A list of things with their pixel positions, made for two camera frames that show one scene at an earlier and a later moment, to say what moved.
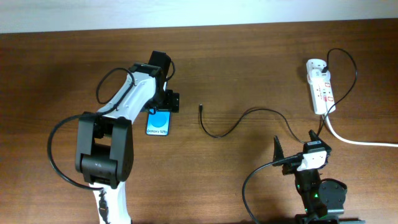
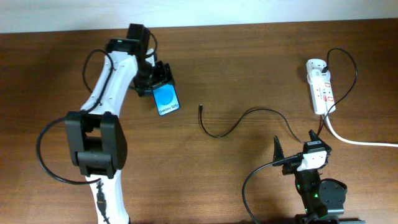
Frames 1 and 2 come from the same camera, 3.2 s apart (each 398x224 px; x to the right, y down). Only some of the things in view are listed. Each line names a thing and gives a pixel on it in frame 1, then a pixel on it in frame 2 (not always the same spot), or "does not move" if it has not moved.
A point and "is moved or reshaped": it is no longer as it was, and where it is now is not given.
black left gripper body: [169, 102] → [153, 76]
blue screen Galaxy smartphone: [158, 124] is moved or reshaped
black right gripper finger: [313, 135] does not move
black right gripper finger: [278, 153] does not move
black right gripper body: [290, 168] does not move
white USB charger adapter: [314, 68] does not move
